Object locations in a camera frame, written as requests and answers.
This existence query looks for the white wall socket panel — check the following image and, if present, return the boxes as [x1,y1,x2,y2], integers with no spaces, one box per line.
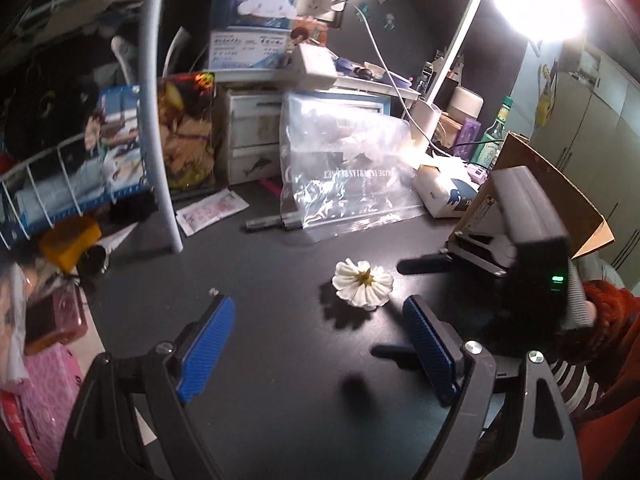
[300,0,351,28]

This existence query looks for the white cylindrical humidifier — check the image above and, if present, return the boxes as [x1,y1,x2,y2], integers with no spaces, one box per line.
[446,86,485,123]

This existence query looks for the white wire rack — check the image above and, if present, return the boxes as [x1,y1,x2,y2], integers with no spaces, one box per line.
[0,0,183,253]

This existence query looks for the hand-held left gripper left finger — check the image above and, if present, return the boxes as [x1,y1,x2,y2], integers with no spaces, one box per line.
[57,287,236,480]

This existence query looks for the pink compact camera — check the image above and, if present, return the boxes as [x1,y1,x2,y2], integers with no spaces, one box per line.
[25,285,88,356]

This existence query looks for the white blue labelled box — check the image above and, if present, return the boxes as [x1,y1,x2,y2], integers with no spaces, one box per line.
[207,27,291,71]

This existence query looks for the anime picture booklet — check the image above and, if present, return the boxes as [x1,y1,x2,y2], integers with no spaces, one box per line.
[82,85,153,201]

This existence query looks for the clear plastic zip bag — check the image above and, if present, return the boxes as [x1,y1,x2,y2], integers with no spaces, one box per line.
[279,91,426,233]

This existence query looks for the pink patterned packet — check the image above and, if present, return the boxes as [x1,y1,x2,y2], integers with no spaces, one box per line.
[20,342,86,476]

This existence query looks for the yellow character wall sticker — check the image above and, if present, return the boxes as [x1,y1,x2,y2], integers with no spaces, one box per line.
[537,60,561,126]

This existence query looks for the white charger cable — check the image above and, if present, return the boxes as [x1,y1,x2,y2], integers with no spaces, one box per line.
[352,5,471,161]

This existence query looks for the small white box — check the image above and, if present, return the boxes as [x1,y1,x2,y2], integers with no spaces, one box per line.
[292,42,337,78]

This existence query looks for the beige wardrobe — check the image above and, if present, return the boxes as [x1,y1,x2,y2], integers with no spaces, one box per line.
[527,42,640,271]

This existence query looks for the purple box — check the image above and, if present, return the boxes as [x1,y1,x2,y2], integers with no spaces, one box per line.
[452,116,482,158]

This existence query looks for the black round cap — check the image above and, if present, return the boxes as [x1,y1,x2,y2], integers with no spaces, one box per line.
[80,245,110,277]

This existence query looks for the white flower hair clip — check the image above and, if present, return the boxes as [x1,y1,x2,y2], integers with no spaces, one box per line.
[332,258,394,311]

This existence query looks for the green glass bottle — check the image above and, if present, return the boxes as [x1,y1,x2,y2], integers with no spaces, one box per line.
[472,96,516,166]

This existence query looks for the yellow box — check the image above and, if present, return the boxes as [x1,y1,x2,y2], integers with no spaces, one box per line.
[39,215,102,272]

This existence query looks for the small character figures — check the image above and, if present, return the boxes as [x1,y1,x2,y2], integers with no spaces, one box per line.
[287,17,331,48]

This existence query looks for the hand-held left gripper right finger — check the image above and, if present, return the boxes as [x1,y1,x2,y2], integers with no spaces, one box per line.
[401,294,583,480]

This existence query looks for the pink white sachet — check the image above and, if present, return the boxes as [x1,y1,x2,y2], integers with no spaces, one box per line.
[176,190,249,237]

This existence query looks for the grey pen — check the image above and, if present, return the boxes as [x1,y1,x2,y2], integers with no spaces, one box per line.
[245,212,303,232]

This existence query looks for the brown cardboard box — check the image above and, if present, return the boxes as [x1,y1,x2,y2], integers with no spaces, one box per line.
[450,131,617,261]

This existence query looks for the black plush toy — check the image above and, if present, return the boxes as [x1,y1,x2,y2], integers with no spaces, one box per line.
[5,55,101,161]

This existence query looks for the white mini drawer unit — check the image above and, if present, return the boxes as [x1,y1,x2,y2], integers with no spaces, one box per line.
[222,85,286,186]

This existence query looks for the black pen holder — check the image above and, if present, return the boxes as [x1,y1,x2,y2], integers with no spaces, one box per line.
[417,50,463,98]

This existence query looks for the purple round bowl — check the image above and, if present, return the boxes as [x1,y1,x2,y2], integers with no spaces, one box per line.
[382,72,416,91]

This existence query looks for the white desk lamp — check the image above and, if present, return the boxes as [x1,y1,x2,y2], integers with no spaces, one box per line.
[410,0,586,143]

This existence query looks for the white tissue pack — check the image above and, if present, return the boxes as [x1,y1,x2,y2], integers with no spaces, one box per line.
[412,157,483,218]

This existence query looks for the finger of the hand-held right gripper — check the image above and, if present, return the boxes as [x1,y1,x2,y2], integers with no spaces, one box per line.
[397,254,452,276]
[371,344,418,362]

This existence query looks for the holographic art card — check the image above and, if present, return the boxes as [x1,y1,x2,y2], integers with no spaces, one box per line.
[157,72,221,191]

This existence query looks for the white desk shelf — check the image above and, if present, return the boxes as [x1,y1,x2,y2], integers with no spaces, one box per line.
[215,67,421,102]

